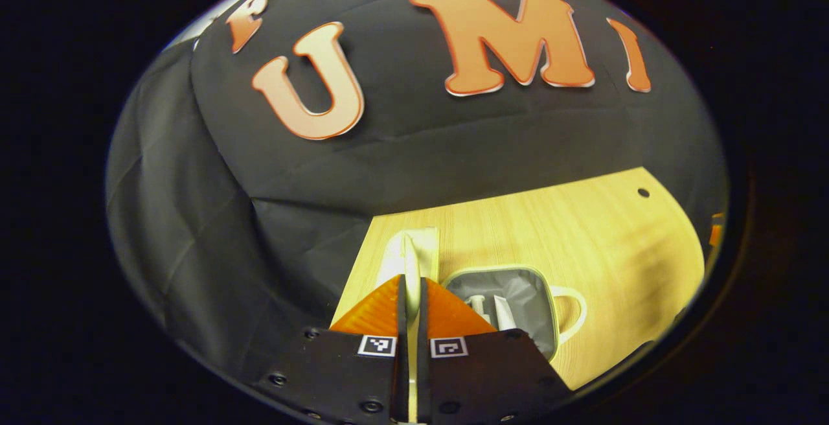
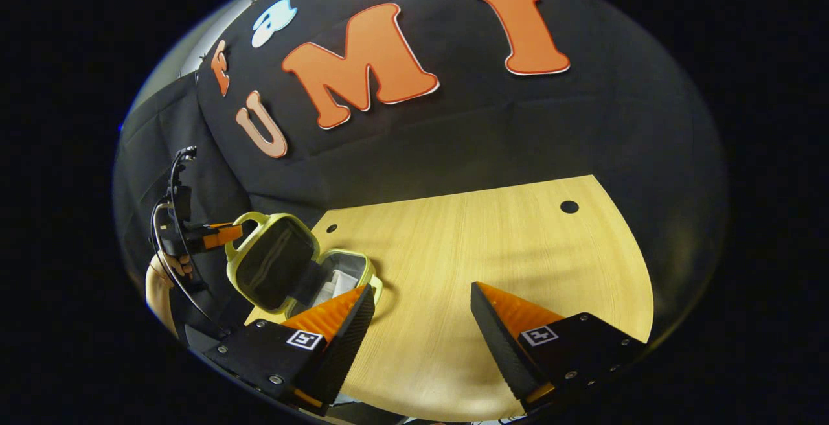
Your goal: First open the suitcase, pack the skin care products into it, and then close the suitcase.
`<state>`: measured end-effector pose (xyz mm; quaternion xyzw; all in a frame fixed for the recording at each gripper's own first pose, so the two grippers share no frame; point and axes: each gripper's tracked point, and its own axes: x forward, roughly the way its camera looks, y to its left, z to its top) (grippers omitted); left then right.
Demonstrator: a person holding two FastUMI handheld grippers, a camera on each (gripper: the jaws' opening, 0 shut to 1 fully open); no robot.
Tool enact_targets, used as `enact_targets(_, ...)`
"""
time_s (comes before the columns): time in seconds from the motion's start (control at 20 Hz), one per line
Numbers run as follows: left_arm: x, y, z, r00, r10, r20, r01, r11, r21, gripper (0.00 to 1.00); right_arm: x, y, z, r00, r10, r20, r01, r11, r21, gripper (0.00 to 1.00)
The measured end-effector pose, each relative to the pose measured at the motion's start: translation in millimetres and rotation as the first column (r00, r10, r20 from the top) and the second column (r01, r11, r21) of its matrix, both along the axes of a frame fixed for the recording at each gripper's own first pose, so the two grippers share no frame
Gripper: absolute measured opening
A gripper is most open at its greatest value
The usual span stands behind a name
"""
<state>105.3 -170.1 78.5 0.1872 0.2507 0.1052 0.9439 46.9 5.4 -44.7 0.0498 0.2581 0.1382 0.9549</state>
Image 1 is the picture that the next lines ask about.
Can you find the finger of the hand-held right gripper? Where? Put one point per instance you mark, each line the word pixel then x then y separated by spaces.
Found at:
pixel 716 230

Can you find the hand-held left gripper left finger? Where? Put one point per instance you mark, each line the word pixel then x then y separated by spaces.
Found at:
pixel 401 347

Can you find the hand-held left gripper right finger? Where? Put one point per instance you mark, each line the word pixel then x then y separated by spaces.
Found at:
pixel 422 347

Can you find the white squeeze tube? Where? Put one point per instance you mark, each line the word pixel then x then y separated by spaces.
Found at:
pixel 505 315

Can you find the cream yellow small suitcase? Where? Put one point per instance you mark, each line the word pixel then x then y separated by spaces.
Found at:
pixel 531 295

